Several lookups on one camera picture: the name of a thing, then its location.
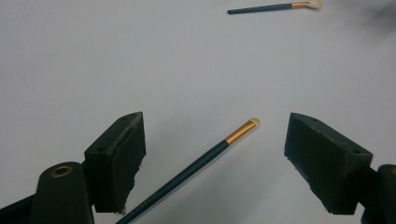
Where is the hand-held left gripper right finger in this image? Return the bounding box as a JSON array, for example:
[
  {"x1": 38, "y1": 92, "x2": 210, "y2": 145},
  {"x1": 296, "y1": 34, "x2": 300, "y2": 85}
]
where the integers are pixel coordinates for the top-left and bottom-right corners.
[{"x1": 283, "y1": 112, "x2": 374, "y2": 216}]

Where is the thin dark green makeup brush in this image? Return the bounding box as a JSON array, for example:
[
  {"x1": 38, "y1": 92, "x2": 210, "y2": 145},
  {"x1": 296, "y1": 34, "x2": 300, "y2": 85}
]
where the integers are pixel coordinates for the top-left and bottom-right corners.
[{"x1": 115, "y1": 117, "x2": 261, "y2": 224}]

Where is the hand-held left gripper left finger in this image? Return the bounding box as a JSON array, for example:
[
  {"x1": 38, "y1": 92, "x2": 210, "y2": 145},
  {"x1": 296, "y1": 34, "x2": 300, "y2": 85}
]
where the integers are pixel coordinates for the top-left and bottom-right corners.
[{"x1": 83, "y1": 111, "x2": 147, "y2": 215}]

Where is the white-bristled dark green makeup brush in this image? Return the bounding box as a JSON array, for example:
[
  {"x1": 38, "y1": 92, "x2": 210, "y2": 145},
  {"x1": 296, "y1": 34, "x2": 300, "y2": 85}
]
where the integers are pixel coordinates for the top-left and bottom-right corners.
[{"x1": 226, "y1": 0, "x2": 323, "y2": 16}]

